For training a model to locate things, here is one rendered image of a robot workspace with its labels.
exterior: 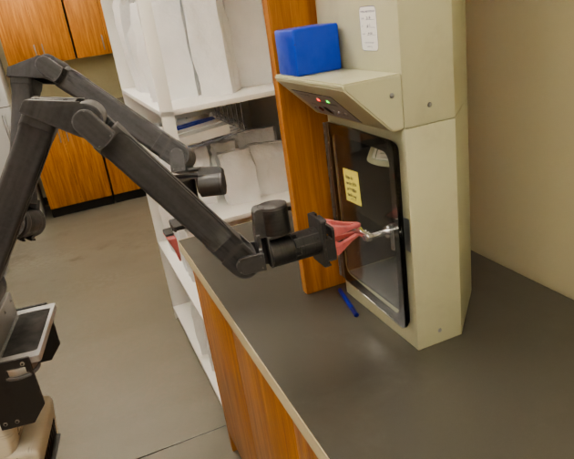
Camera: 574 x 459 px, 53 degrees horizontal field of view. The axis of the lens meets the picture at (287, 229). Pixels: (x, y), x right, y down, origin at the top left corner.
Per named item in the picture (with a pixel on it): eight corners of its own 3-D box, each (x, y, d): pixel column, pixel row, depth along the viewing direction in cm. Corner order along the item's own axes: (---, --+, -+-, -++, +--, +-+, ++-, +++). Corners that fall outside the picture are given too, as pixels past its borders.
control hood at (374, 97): (326, 110, 131) (321, 66, 128) (405, 129, 103) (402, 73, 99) (280, 120, 128) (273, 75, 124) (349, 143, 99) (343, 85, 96)
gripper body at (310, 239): (329, 219, 112) (293, 229, 109) (334, 266, 115) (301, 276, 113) (314, 209, 117) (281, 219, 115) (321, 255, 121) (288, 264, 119)
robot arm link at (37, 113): (35, 74, 99) (22, 76, 90) (112, 107, 104) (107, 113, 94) (-44, 296, 108) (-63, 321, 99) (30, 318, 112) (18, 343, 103)
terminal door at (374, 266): (344, 276, 146) (327, 119, 131) (409, 331, 119) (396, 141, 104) (342, 277, 145) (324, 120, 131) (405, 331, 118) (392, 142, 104)
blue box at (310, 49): (321, 66, 126) (316, 24, 123) (342, 68, 117) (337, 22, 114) (279, 74, 123) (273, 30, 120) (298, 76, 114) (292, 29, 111)
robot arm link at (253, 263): (232, 260, 117) (238, 276, 109) (222, 207, 113) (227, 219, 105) (290, 248, 119) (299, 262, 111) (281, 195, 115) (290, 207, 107)
